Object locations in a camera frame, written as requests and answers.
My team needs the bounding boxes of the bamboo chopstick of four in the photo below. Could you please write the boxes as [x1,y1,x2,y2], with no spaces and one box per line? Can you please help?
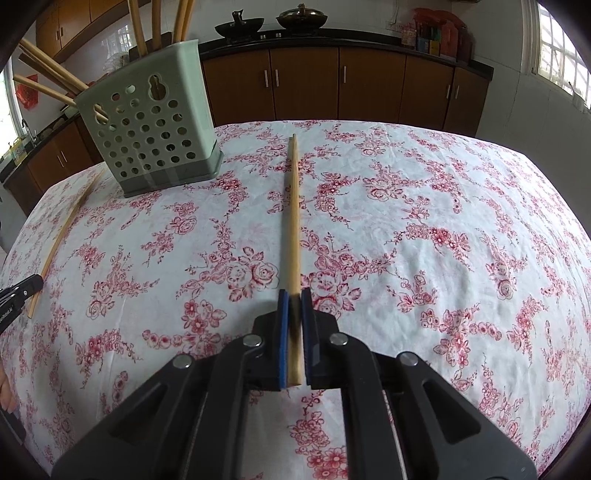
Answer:
[172,0,189,43]
[151,0,162,51]
[180,0,195,41]
[127,0,147,57]

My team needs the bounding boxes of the brown lower kitchen cabinets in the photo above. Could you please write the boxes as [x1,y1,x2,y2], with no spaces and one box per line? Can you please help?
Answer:
[1,39,493,212]

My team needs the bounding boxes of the colourful seasoning packages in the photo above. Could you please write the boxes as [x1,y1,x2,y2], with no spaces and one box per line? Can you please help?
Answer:
[401,7,474,63]

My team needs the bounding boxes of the green perforated utensil holder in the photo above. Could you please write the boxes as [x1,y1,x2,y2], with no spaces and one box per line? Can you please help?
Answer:
[75,40,222,197]

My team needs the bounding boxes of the window with grid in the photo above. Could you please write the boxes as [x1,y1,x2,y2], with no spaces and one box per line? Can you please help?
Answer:
[537,1,590,110]

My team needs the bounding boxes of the black wok with lid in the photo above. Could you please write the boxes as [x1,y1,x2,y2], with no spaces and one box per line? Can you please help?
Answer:
[276,3,328,32]

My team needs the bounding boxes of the brown upper wall cabinet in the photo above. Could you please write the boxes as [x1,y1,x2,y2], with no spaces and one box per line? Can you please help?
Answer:
[35,0,129,63]

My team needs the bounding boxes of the floral red white tablecloth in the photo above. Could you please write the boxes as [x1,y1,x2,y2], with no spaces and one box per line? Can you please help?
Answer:
[1,120,590,471]

